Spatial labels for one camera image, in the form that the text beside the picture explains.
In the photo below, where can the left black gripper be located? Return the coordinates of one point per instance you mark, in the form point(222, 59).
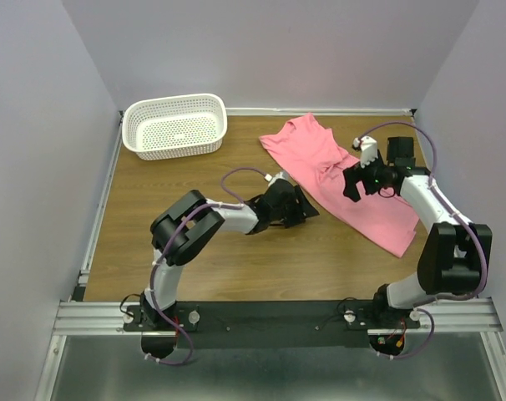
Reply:
point(301, 209)

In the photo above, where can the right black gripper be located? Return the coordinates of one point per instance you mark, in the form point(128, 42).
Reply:
point(353, 175)

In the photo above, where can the pink t shirt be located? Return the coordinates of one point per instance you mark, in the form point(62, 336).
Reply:
point(309, 153)

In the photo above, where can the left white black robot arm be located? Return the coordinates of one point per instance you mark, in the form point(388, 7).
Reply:
point(182, 232)

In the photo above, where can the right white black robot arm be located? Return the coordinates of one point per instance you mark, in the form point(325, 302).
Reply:
point(454, 261)

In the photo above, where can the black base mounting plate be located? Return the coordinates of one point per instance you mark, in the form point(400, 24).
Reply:
point(347, 323)

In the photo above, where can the white perforated plastic basket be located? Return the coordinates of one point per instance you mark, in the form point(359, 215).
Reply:
point(174, 127)

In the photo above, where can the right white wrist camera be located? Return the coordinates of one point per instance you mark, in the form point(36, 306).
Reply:
point(367, 147)

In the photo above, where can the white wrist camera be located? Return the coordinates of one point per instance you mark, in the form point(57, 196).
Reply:
point(271, 179)
point(367, 147)

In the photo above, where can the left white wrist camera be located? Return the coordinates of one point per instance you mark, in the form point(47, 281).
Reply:
point(271, 179)

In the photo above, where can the aluminium frame rail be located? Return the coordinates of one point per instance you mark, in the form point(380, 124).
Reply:
point(313, 350)

